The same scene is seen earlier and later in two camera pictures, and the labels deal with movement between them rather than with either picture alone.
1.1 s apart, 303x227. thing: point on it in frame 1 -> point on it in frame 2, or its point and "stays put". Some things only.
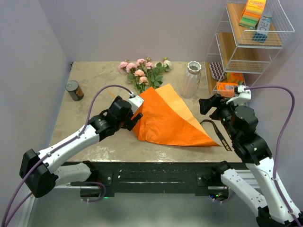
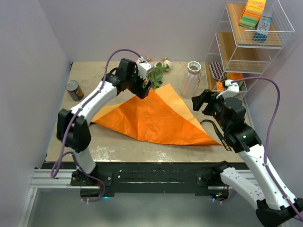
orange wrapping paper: [165, 118] stays put
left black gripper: [129, 121] -> [139, 91]
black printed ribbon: [224, 142] stays put
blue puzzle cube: [259, 37] stays put
